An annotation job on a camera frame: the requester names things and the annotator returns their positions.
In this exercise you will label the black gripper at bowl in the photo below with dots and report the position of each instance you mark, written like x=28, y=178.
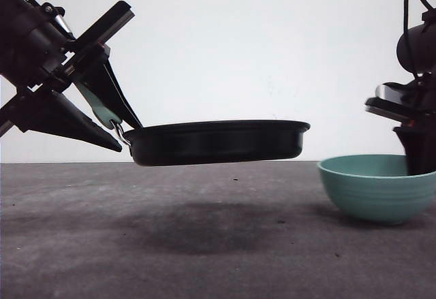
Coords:
x=412, y=104

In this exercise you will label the black frying pan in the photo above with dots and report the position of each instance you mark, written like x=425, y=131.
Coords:
x=204, y=142

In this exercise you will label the black gripper at pan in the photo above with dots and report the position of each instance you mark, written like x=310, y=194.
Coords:
x=43, y=60

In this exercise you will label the black robot arm at bowl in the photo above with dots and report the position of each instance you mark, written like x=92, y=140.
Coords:
x=416, y=49

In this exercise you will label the black robot arm at pan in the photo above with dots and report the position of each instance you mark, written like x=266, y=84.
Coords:
x=65, y=85

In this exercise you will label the teal ribbed bowl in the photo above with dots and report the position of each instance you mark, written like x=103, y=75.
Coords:
x=376, y=187

